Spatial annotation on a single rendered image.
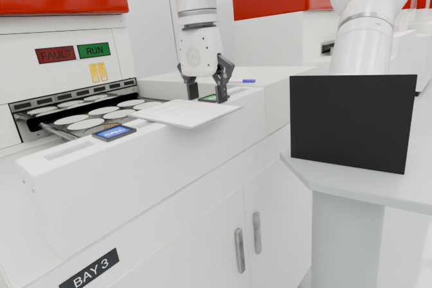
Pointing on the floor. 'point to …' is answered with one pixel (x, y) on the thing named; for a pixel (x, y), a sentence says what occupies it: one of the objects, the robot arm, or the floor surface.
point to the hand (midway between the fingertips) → (207, 96)
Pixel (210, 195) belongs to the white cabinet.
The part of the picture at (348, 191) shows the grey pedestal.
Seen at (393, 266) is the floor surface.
